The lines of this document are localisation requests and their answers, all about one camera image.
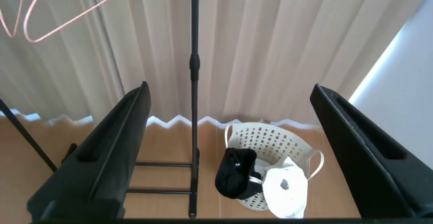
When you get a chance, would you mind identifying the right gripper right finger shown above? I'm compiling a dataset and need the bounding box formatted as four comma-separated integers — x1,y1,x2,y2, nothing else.
309,83,433,220

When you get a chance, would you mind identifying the white laundry basket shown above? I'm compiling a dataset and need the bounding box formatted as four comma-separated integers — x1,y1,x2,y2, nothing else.
224,122,325,211

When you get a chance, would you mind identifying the black clothes rack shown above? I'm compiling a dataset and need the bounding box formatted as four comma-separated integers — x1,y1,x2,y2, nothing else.
0,0,201,219

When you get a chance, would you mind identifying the black garment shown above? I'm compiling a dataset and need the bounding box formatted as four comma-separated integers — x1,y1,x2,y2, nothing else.
214,147,264,200

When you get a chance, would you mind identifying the beige curtain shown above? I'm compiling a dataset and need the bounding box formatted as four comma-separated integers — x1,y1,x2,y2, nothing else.
0,0,433,130

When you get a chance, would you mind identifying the white printed t-shirt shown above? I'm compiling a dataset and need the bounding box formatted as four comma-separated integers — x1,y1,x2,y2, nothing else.
254,156,309,219

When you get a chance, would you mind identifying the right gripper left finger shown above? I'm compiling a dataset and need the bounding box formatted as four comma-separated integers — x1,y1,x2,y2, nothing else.
26,81,152,221

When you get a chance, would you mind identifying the pink clothes hanger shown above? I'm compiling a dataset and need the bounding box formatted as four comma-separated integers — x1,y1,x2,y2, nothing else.
0,0,28,39
22,0,135,44

